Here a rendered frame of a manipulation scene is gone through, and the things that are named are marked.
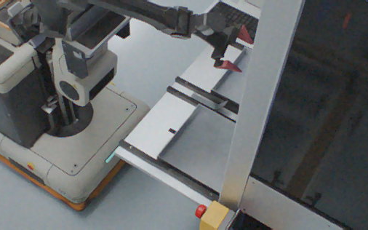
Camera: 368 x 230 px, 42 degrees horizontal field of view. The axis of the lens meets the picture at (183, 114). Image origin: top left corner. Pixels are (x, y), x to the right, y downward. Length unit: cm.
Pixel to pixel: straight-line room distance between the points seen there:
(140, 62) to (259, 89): 214
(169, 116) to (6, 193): 121
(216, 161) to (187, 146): 11
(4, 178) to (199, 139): 133
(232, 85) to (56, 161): 97
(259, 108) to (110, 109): 155
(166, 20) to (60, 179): 119
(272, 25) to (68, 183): 161
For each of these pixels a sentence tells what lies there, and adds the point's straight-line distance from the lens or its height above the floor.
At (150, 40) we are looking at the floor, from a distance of 320.
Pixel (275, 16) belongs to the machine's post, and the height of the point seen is 171.
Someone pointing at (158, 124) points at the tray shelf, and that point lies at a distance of 168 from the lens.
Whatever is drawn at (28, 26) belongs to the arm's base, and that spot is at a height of 121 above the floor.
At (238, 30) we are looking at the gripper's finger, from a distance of 146.
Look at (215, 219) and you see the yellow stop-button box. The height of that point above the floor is 103.
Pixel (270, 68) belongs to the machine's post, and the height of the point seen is 159.
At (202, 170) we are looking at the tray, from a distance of 159.
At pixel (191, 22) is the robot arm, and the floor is 131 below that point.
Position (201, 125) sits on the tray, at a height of 88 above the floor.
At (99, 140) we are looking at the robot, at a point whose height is 28.
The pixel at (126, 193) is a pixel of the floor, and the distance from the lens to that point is 254.
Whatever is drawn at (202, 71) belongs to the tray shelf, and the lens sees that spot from 185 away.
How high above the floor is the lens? 226
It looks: 54 degrees down
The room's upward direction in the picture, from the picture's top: 4 degrees clockwise
